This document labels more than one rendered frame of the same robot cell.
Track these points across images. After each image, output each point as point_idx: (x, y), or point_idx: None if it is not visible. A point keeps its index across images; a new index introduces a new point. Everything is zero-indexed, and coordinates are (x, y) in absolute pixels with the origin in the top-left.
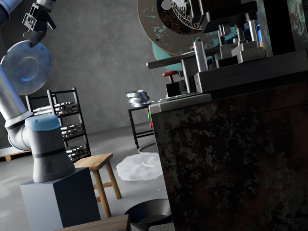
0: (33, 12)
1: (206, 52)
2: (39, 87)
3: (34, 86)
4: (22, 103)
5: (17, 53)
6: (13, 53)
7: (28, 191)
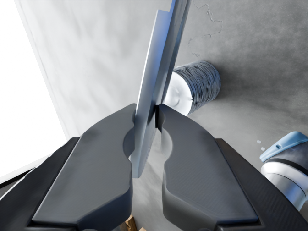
0: None
1: None
2: None
3: (189, 3)
4: (299, 208)
5: (150, 141)
6: (147, 153)
7: None
